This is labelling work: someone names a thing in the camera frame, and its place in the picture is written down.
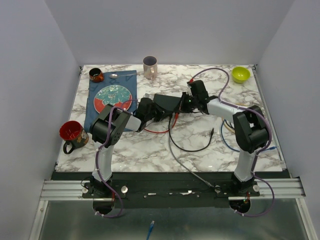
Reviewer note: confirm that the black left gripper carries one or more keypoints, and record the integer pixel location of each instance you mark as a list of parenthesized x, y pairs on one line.
[(161, 114)]

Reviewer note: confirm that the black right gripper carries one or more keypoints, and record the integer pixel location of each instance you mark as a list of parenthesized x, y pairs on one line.
[(182, 108)]

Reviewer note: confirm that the black network switch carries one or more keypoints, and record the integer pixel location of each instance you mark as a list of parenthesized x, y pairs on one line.
[(167, 102)]

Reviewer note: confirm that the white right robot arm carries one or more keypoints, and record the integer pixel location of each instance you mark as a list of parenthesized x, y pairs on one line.
[(252, 132)]

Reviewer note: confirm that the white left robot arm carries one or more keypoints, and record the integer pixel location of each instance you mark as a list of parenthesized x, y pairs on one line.
[(109, 126)]

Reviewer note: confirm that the red and teal plate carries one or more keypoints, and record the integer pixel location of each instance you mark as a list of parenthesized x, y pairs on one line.
[(115, 95)]

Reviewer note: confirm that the blue placemat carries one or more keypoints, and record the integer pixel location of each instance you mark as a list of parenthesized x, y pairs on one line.
[(129, 82)]

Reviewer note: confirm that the lime green bowl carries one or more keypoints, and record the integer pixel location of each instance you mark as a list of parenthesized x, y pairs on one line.
[(240, 74)]

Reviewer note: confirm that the metal spoon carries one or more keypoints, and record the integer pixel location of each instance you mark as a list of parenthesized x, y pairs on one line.
[(116, 76)]

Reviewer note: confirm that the pink ceramic mug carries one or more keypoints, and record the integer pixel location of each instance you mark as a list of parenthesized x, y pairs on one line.
[(150, 67)]

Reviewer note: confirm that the small brown orange cup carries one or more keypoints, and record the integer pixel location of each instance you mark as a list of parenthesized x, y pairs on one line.
[(96, 75)]

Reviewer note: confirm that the red black patterned mug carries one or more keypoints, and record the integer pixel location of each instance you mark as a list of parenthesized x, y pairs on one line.
[(74, 135)]

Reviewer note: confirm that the black mounting base bar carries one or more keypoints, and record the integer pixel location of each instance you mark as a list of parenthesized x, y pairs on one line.
[(134, 190)]

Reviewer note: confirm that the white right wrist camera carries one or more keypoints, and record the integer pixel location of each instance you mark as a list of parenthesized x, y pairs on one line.
[(189, 91)]

